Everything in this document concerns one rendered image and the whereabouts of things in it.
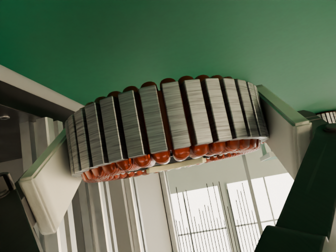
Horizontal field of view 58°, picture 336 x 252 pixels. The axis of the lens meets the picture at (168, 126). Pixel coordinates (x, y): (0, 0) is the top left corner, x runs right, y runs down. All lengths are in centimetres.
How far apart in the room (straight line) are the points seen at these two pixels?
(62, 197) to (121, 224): 29
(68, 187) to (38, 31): 10
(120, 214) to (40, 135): 19
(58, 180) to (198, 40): 15
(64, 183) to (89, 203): 23
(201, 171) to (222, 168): 44
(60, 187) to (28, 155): 15
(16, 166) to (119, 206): 18
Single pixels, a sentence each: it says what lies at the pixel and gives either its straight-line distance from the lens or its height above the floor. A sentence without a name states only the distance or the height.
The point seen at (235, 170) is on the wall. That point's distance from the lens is 657.
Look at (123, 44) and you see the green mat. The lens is 23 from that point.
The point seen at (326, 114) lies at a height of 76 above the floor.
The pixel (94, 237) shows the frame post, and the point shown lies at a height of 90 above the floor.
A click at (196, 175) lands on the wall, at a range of 660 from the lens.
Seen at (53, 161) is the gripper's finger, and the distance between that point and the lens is 16.
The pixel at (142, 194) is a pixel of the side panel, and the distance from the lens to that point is 55.
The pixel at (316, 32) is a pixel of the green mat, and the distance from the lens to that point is 30.
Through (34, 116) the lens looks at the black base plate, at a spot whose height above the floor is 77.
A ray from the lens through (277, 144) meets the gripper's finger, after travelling 16.
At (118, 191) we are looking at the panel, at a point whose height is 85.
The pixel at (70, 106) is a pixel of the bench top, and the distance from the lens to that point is 36.
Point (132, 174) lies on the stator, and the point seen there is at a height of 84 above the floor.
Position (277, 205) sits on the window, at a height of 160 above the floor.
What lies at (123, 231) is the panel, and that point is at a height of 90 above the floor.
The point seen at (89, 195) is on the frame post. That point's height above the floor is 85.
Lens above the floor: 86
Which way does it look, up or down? 11 degrees down
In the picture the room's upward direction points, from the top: 169 degrees clockwise
